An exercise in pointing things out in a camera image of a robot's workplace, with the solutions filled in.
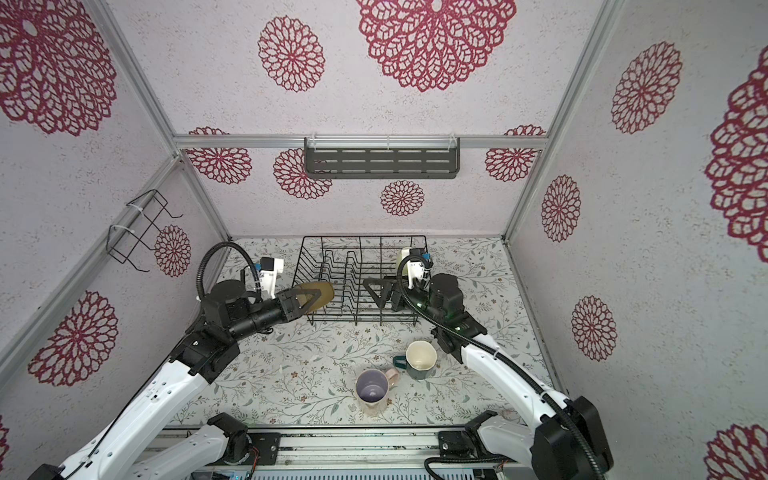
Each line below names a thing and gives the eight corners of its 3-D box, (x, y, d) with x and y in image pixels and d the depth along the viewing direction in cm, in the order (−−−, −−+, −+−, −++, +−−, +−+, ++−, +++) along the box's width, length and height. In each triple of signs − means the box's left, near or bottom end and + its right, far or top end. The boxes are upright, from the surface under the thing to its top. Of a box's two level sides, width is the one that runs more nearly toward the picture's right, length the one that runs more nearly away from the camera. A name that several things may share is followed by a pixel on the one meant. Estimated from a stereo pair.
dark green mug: (409, 392, 85) (412, 377, 75) (393, 372, 88) (395, 355, 79) (435, 371, 89) (441, 354, 79) (419, 352, 92) (423, 334, 83)
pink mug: (357, 413, 81) (354, 401, 72) (359, 382, 86) (356, 367, 77) (397, 413, 81) (399, 401, 72) (396, 382, 86) (398, 367, 77)
